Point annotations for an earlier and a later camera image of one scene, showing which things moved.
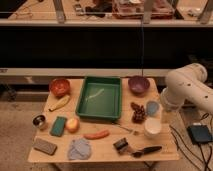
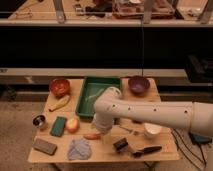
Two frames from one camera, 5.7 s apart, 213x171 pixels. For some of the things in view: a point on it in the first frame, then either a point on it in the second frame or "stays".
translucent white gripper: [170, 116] to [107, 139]
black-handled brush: [146, 150] stays
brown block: [44, 146] stays
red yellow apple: [72, 125] stays
